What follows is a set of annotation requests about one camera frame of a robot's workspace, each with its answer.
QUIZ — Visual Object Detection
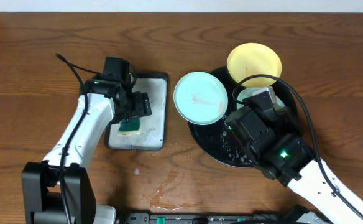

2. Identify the green yellow sponge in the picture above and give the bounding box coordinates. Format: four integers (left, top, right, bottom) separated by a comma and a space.
118, 118, 141, 135

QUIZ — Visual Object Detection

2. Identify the mint plate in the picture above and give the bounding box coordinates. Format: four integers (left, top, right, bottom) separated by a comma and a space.
237, 86, 285, 110
173, 72, 228, 125

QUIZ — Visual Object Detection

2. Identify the yellow plate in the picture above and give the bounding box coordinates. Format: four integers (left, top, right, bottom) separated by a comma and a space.
226, 43, 282, 83

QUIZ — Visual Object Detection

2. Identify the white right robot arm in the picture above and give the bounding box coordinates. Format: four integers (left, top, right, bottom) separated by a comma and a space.
224, 106, 363, 223

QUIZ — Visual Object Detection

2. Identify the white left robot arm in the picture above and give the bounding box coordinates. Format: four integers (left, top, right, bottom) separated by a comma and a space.
22, 79, 152, 223

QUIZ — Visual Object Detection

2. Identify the round black tray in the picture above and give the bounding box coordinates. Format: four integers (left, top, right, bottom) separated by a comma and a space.
187, 65, 299, 169

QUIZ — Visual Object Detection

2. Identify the black rectangular soap tray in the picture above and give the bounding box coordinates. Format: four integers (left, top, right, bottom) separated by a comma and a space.
104, 73, 168, 151

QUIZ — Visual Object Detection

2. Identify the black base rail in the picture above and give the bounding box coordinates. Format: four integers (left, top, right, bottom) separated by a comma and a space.
115, 212, 324, 224

